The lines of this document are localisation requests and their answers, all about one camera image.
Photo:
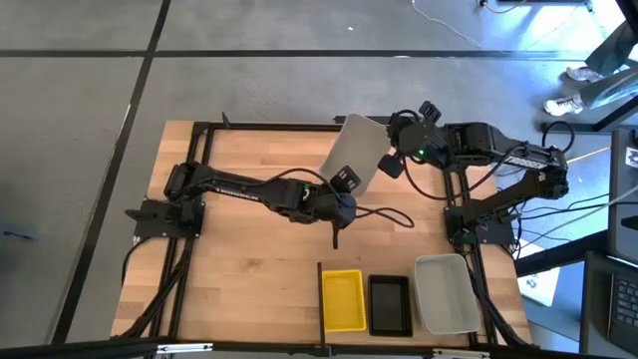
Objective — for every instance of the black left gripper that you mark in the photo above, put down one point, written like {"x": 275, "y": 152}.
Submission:
{"x": 339, "y": 209}

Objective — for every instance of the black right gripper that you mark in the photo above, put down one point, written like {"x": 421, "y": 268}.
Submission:
{"x": 416, "y": 139}

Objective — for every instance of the yellow slotted plastic basket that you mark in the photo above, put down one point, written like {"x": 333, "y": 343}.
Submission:
{"x": 344, "y": 301}

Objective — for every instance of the black slotted plastic basket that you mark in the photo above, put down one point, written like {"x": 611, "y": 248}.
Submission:
{"x": 390, "y": 305}

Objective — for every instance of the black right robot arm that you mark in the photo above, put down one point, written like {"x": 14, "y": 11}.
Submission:
{"x": 498, "y": 144}

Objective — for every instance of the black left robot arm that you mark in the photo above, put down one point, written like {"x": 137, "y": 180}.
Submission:
{"x": 239, "y": 189}

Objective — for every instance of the black mounting bar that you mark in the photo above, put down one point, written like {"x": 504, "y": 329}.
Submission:
{"x": 339, "y": 119}

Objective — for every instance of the person's white shoe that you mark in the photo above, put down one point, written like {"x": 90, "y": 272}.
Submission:
{"x": 583, "y": 74}
{"x": 563, "y": 106}

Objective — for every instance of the black desk base bar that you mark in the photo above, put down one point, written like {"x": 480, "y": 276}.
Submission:
{"x": 568, "y": 127}

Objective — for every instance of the black rig beam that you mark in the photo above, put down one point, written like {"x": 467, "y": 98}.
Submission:
{"x": 249, "y": 350}

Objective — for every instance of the black slanted desk leg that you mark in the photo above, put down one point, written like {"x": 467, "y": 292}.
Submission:
{"x": 558, "y": 256}

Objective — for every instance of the white printed sheet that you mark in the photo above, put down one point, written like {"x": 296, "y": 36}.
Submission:
{"x": 541, "y": 284}

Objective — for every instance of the person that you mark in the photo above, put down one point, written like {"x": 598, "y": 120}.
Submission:
{"x": 613, "y": 50}

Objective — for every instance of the white printed sticker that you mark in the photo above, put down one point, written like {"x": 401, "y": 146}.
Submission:
{"x": 632, "y": 157}

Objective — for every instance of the grey computer case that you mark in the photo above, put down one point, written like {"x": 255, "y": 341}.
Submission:
{"x": 623, "y": 209}

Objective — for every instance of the black laptop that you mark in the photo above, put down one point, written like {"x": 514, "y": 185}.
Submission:
{"x": 623, "y": 304}

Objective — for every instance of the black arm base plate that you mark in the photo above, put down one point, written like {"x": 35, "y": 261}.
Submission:
{"x": 149, "y": 224}
{"x": 493, "y": 234}

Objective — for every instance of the black aluminium table frame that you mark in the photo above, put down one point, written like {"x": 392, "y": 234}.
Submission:
{"x": 199, "y": 130}

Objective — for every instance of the silver beam bracket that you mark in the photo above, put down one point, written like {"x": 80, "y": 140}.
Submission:
{"x": 461, "y": 353}
{"x": 184, "y": 348}

